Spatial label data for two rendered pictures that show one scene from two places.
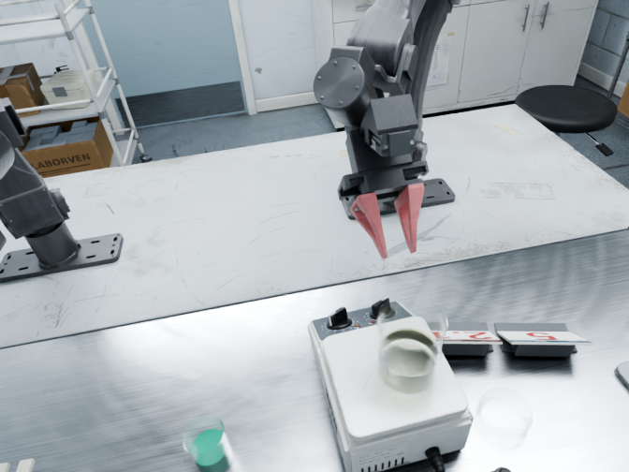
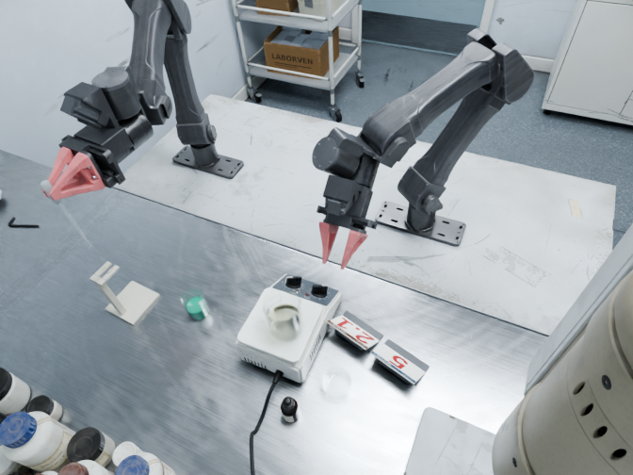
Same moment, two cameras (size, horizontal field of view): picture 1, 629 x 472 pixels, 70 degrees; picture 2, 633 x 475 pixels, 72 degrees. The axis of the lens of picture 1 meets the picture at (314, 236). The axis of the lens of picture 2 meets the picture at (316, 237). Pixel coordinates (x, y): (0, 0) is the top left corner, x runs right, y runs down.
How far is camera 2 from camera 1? 45 cm
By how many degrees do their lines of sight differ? 27
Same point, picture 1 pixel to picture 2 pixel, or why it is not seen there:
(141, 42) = not seen: outside the picture
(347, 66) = (332, 145)
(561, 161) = (583, 260)
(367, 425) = (246, 338)
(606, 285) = (488, 364)
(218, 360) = (235, 266)
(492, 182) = (504, 247)
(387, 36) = (388, 127)
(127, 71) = not seen: outside the picture
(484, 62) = not seen: outside the picture
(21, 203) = (187, 129)
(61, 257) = (204, 163)
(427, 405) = (279, 348)
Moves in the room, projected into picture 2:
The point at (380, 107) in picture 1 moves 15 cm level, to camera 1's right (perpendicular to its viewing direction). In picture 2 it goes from (332, 181) to (420, 214)
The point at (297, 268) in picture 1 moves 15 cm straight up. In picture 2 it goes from (315, 237) to (310, 190)
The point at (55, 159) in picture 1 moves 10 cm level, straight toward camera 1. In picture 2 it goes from (288, 56) to (287, 64)
